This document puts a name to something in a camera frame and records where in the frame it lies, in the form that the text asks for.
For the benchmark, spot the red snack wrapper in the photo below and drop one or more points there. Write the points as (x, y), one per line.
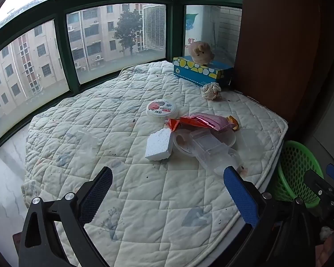
(186, 121)

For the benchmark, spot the orange peel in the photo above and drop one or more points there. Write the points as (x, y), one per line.
(233, 122)

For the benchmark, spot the brown wooden cabinet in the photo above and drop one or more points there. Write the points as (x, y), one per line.
(281, 47)

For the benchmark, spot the beige apartment building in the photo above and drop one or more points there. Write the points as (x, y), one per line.
(25, 69)

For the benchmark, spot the white louvred outdoor unit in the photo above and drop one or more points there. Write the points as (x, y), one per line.
(154, 26)

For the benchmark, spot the clear plastic container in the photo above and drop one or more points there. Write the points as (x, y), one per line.
(211, 150)

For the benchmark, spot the crumpled paper ball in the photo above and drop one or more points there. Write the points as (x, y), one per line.
(211, 91)

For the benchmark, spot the white printed panel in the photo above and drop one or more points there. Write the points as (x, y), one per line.
(200, 25)

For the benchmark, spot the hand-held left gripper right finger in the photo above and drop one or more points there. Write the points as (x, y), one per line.
(240, 197)

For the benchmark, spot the white quilted mat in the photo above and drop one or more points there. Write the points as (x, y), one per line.
(128, 111)

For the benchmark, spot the white plastic packet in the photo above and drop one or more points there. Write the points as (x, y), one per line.
(326, 232)

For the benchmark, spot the white foam block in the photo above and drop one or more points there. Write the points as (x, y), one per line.
(159, 144)

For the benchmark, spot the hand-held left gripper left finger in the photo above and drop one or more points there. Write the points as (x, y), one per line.
(97, 194)

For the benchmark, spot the tree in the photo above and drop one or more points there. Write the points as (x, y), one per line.
(128, 30)

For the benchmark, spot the round white lid red label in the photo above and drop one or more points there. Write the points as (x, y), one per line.
(161, 108)

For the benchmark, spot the clear round plastic plate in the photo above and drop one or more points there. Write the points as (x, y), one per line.
(181, 141)

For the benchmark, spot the pink snack wrapper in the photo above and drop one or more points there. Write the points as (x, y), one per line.
(220, 123)

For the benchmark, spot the small clear plastic box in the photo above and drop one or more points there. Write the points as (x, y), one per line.
(86, 143)

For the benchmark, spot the beige plush toy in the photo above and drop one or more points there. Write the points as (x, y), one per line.
(200, 51)

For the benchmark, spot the green plastic basket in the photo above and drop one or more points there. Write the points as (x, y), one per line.
(292, 167)

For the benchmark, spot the blue spotted tissue box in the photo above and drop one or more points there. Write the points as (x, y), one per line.
(194, 71)

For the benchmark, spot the green window frame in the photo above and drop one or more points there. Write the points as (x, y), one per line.
(59, 33)

